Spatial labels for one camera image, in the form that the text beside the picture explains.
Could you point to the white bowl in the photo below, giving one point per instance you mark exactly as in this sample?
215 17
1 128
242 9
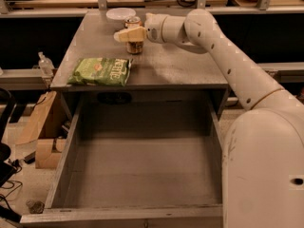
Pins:
118 15

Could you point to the brown cardboard boxes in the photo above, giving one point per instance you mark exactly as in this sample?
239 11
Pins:
44 130

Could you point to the clear sanitizer bottle left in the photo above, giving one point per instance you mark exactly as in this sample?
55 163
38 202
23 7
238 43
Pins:
45 65

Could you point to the green Kettle chip bag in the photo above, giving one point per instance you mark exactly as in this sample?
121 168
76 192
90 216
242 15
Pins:
100 72

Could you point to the orange soda can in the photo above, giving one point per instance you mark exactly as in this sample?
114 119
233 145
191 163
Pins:
133 47

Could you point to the grey cabinet with top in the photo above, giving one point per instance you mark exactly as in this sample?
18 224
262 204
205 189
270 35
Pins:
158 66

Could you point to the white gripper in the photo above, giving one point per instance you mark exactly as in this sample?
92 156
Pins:
154 28

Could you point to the open grey top drawer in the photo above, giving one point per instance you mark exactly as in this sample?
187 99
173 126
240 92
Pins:
139 165

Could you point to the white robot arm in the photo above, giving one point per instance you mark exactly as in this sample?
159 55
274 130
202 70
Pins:
263 151

